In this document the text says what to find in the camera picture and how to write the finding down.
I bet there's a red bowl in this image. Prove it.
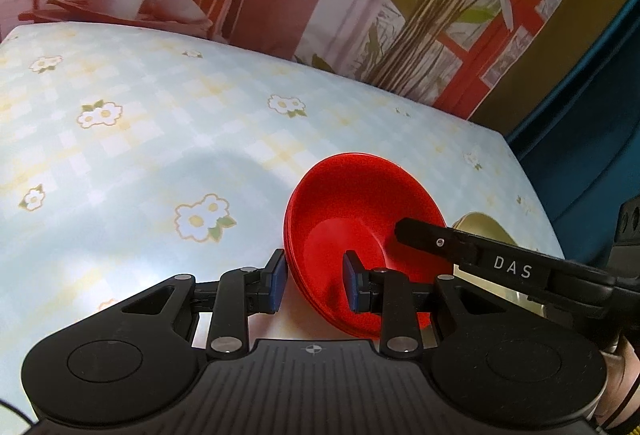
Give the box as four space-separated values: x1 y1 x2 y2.
282 210 381 342
286 154 449 338

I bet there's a black cable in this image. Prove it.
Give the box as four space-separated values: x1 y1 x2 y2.
0 401 35 428

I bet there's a floral checked tablecloth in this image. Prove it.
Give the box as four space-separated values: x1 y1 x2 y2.
0 22 567 435

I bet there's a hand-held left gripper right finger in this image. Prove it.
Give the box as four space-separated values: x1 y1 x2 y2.
342 251 521 360

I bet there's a teal curtain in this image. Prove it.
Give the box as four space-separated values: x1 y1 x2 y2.
505 0 640 263

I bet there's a green rectangular plate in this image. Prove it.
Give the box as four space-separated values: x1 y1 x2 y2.
451 212 551 318

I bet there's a person's right hand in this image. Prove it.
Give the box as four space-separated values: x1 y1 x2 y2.
595 332 640 435

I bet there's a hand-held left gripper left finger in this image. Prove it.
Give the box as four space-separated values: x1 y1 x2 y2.
120 248 287 361

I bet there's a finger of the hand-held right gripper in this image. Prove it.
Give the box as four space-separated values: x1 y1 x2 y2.
394 217 623 322

